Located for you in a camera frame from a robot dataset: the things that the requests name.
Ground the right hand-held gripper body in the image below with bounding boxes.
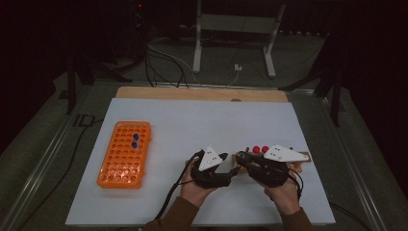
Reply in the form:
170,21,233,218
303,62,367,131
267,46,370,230
248,143,310,189

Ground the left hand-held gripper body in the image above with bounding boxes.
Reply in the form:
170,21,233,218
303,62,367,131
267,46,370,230
191,144,233,190

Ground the wooden test tube rack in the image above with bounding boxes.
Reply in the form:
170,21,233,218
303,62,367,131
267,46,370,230
231,145,312,174

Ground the orange plastic test tube rack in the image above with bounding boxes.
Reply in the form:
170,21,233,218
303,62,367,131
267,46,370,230
96,120,152,190

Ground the person's left hand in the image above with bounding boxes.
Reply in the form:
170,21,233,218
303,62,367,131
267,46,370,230
179,158,219,208

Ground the person's right hand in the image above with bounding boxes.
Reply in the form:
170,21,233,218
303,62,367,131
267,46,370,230
263,177,302,216

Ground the white table mat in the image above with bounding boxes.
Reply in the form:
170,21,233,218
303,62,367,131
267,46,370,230
64,97,336,227

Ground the black tripod stand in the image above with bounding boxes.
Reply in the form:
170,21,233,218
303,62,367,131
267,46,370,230
278,57,346,128
65,54,134,116

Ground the grey metal stand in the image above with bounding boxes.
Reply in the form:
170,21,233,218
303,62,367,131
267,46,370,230
191,0,287,79

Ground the right hand-held gripper cable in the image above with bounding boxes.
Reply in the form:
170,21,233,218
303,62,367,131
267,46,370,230
288,168,304,202

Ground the hand-held gripper cable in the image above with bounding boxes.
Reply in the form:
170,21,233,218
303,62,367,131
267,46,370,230
155,149,206,221
288,168,304,202

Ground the left hand-held gripper cable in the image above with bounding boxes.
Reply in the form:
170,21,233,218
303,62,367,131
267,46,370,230
155,149,206,221

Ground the white plug cable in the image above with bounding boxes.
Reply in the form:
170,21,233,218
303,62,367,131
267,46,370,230
224,70,241,88

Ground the black floor cable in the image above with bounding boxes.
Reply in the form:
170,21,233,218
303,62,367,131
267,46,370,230
328,201,371,231
15,118,105,231

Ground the black floor cables bundle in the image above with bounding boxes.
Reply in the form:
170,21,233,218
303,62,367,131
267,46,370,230
143,39,191,90

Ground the aluminium floor frame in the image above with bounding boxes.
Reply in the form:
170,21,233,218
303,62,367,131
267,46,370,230
0,80,408,231

